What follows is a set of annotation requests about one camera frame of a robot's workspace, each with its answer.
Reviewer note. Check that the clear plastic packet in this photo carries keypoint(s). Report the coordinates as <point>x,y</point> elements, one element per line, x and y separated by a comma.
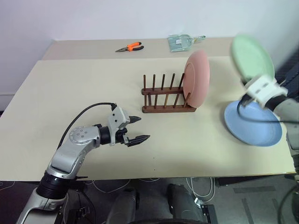
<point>178,43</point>

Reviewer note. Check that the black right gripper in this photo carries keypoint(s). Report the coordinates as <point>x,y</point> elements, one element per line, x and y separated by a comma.
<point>246,100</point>

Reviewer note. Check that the black table frame bar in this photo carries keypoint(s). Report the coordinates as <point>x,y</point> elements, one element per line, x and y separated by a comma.
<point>252,180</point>

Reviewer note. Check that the black metal bracket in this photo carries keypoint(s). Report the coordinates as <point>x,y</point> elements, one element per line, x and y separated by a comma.
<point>208,213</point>

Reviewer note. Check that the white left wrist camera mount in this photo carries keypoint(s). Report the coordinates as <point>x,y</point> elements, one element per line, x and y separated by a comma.
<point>116,119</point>

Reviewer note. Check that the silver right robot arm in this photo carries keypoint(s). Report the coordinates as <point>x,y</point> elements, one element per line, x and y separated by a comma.
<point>286,108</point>

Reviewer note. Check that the grey rounded shape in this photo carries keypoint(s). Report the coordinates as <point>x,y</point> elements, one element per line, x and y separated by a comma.
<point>122,205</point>

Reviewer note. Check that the blue plate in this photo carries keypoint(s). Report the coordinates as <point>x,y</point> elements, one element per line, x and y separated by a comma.
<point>252,130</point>

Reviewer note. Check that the dark rounded shape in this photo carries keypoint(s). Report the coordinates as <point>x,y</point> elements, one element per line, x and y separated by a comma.
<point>184,203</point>

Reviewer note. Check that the pink plate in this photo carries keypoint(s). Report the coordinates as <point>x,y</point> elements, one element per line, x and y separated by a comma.
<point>197,77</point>

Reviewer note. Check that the wooden dish rack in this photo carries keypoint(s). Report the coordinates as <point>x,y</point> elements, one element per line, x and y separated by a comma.
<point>167,98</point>

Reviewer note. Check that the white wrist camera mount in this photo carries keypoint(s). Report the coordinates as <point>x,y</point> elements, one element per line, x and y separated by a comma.
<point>264,89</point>
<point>116,119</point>

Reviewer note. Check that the green plate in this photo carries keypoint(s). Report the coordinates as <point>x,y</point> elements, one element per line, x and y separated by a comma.
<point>252,56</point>

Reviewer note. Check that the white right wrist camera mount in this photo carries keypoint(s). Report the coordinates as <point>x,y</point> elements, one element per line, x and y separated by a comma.
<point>264,89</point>

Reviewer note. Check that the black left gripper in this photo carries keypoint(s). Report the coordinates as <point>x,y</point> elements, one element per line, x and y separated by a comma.
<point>121,136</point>

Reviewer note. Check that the black ribbed object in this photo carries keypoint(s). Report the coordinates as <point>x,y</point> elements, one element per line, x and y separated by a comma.
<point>289,74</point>

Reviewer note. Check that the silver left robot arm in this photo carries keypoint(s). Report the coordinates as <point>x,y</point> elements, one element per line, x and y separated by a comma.
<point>67,156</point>

